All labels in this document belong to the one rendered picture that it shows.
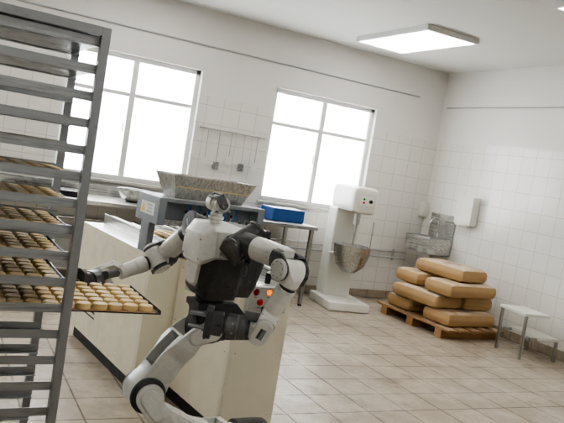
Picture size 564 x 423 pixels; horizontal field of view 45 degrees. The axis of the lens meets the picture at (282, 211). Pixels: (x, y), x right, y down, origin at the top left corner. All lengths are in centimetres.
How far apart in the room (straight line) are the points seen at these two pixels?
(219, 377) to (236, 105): 451
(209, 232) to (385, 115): 614
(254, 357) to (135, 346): 82
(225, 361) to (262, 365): 22
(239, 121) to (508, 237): 327
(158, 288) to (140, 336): 29
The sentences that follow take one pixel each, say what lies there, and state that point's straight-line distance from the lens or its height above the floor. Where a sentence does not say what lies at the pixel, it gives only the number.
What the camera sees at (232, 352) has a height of 49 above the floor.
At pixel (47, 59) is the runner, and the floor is 168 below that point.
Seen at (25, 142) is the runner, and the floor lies 141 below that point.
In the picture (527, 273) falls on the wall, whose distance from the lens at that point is 777.
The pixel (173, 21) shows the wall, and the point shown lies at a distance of 746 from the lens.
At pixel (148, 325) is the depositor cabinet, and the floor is 43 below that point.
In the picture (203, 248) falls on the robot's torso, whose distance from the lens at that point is 265.
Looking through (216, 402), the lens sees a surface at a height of 21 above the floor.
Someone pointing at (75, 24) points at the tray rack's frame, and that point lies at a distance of 234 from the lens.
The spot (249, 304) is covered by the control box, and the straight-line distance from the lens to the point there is 349.
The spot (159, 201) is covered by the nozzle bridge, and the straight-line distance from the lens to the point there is 395.
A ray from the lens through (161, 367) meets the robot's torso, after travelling 278.
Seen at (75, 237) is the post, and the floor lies 112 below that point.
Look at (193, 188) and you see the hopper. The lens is 408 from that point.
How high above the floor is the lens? 146
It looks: 4 degrees down
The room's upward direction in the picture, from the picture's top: 9 degrees clockwise
